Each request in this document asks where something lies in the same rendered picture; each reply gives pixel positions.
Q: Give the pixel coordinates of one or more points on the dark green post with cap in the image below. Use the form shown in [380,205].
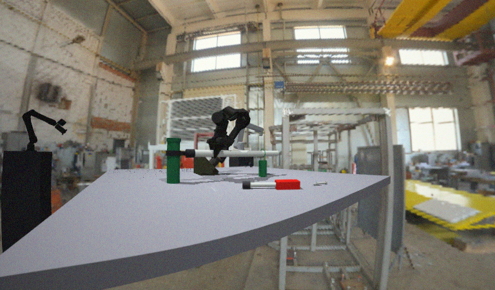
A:
[173,162]

